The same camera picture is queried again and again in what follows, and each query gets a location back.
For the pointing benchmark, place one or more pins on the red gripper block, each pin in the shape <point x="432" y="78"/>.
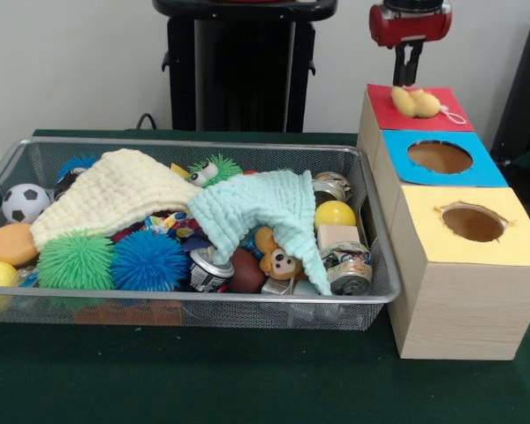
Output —
<point x="411" y="27"/>

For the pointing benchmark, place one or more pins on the yellow plush duck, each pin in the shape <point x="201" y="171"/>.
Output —
<point x="417" y="103"/>

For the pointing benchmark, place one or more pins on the light blue waffle cloth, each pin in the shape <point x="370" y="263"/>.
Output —
<point x="256" y="199"/>

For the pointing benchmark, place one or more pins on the brown plush monkey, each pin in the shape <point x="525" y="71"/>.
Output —
<point x="282" y="260"/>

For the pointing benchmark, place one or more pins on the wooden box with three holes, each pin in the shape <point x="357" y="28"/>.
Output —
<point x="459" y="318"/>

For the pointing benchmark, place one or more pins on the yellow smooth ball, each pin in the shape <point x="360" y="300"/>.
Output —
<point x="335" y="214"/>

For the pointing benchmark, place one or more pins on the green spiky toy with eyes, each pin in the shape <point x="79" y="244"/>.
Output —
<point x="221" y="172"/>

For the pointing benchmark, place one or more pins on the crushed printed drink can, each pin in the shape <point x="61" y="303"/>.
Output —
<point x="351" y="274"/>

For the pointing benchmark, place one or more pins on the cream waffle cloth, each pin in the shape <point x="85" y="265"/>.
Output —
<point x="115" y="194"/>

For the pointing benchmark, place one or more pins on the blue spiky rubber ball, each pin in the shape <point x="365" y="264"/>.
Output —
<point x="150" y="260"/>

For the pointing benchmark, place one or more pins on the green spiky rubber ball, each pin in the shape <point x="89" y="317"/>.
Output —
<point x="77" y="260"/>

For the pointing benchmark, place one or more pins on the small soccer ball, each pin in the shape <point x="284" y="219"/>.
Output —
<point x="25" y="202"/>

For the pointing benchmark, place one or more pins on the orange foam ball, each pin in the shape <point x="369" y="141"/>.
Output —
<point x="11" y="243"/>

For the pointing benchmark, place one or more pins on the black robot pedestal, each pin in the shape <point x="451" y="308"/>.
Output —
<point x="238" y="66"/>

